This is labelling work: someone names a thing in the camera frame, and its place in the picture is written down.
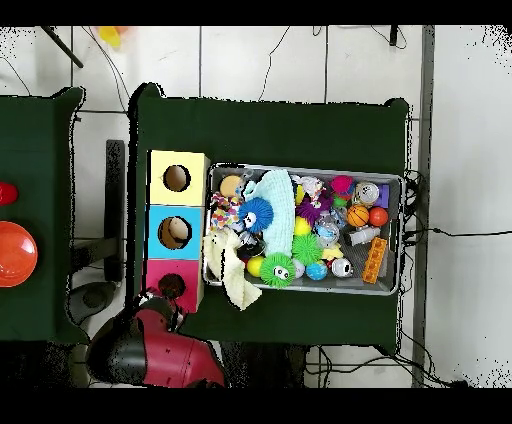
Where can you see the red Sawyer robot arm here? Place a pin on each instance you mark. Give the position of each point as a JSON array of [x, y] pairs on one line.
[[168, 352]]

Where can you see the wooden box with three holes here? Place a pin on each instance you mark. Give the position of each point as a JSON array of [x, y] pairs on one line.
[[176, 248]]

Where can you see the dark green side table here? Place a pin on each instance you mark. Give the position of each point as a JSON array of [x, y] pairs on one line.
[[32, 140]]

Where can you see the small green spiky rubber ball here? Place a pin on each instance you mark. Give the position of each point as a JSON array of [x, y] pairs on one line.
[[306, 248]]

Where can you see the orange toy building brick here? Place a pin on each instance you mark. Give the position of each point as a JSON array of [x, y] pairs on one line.
[[374, 260]]

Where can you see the orange bowl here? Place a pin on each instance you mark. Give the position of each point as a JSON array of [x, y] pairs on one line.
[[16, 254]]

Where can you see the cream muslin cloth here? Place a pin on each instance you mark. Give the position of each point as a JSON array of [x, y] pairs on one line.
[[236, 284]]

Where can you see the small orange basketball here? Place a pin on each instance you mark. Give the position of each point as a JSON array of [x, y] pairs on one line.
[[358, 216]]

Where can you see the crumpled polka dot paper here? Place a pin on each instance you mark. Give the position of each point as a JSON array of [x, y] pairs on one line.
[[224, 214]]

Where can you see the small red plastic object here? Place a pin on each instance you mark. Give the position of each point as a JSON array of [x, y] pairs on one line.
[[7, 194]]

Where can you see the blue spiky ball with eyes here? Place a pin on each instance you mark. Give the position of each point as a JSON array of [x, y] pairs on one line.
[[256, 214]]

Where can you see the smooth orange-red ball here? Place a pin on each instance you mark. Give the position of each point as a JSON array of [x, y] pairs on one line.
[[378, 216]]

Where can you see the black rod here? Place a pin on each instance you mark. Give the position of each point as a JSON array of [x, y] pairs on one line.
[[64, 48]]

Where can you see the dark green tablecloth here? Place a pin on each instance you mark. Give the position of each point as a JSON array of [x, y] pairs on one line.
[[280, 132]]

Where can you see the yellow plastic toy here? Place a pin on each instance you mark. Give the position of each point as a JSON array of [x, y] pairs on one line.
[[108, 35]]

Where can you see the pink spiky rubber ball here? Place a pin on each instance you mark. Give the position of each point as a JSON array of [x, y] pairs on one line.
[[340, 184]]

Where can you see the mint green muslin cloth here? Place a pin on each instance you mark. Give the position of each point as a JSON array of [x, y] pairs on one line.
[[282, 208]]

